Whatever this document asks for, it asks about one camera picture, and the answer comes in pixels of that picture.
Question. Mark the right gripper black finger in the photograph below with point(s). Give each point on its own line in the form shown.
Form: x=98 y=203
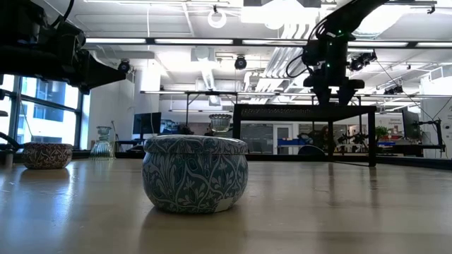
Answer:
x=323 y=95
x=345 y=94

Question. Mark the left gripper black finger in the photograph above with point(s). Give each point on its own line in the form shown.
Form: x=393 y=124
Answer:
x=106 y=83
x=102 y=68

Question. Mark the clear glass candlestick holder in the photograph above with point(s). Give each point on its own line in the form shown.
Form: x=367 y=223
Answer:
x=220 y=123
x=102 y=150

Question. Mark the purple patterned candle tin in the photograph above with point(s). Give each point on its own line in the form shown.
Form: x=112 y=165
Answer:
x=47 y=155

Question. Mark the blue white patterned candle tin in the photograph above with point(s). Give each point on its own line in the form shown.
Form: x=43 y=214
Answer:
x=194 y=176

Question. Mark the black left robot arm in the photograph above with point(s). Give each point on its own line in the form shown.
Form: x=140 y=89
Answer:
x=17 y=53

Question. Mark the black monitor on arm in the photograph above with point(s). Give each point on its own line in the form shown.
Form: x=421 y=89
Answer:
x=409 y=123

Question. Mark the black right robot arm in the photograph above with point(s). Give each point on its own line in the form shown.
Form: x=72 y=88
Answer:
x=353 y=14

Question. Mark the black perforated metal shelf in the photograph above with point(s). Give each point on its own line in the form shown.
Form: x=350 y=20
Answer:
x=300 y=112

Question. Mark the black ceiling spotlight cluster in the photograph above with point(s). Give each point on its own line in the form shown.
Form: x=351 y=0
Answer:
x=393 y=90
x=362 y=60

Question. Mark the green office plant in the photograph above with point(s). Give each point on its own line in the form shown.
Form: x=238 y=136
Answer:
x=381 y=132

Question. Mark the white ceiling pipes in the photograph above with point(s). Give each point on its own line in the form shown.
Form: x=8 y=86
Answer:
x=279 y=63

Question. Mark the black computer monitor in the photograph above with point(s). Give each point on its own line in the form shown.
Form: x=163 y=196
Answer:
x=146 y=122

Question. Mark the dark office chair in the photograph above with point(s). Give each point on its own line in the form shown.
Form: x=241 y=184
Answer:
x=310 y=151

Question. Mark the long ceiling light strip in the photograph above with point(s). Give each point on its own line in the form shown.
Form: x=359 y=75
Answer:
x=162 y=92
x=194 y=41

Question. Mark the blue storage bins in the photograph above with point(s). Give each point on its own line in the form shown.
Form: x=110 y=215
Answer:
x=287 y=142

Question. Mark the glass office door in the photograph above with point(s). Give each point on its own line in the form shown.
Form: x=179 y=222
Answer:
x=282 y=141

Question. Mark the window with dark frame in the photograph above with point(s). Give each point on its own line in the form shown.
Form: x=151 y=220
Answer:
x=49 y=116

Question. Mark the black aluminium table frame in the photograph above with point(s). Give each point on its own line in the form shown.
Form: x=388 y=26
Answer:
x=130 y=154

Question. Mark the black metal stand frame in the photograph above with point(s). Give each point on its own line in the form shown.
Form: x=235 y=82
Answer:
x=187 y=113

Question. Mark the white ventilation duct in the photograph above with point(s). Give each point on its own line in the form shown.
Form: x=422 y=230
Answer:
x=208 y=75

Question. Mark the short grey post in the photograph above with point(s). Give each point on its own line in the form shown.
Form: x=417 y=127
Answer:
x=9 y=159

